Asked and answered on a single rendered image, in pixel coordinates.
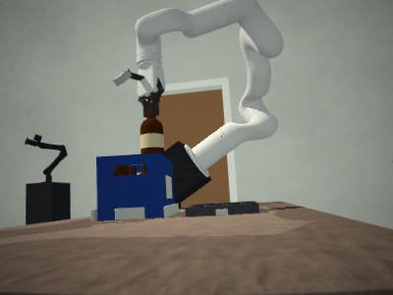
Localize blue crate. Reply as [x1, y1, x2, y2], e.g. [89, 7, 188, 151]
[96, 152, 174, 220]

